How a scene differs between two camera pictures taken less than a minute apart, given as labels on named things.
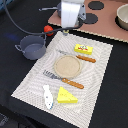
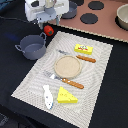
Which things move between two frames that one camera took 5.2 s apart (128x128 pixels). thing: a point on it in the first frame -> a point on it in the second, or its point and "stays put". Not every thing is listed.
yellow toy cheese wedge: x=65 y=96 stays put
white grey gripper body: x=70 y=13 -> x=45 y=11
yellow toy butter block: x=84 y=49 stays put
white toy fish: x=48 y=97 stays put
